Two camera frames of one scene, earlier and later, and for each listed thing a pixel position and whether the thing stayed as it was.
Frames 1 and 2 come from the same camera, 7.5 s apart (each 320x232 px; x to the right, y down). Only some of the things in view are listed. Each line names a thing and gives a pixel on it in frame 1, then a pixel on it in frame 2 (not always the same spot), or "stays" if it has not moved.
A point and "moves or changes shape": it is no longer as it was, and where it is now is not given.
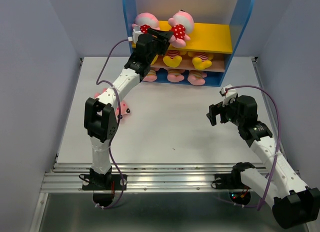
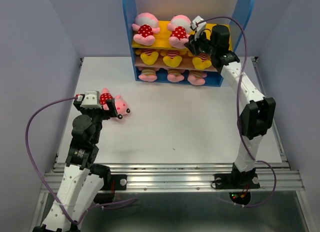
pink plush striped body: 175,75 stays
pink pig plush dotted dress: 122,108 stays
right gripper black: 214,109 -> 192,44
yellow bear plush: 173,58 stays
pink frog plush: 196,77 stays
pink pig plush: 146,18 stays
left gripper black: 162,39 -> 107,114
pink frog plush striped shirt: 151,76 stays
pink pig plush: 182,24 moves or changes shape
